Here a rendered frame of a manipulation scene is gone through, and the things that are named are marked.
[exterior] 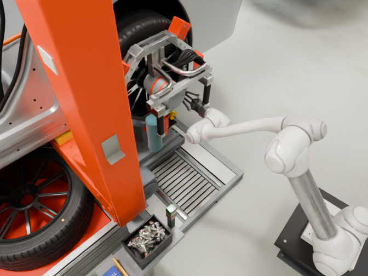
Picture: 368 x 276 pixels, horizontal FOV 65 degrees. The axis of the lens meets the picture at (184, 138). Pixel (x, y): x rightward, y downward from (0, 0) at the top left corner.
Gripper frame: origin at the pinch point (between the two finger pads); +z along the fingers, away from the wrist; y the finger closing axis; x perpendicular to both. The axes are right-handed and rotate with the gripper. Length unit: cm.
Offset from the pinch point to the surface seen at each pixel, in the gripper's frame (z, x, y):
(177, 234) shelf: -62, 29, -56
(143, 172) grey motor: -19, 18, -51
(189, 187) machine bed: -33, -27, -55
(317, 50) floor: -6, -199, 108
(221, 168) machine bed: -39, -45, -34
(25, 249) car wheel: -19, 75, -93
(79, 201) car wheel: -15, 52, -71
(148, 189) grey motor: -28, 18, -56
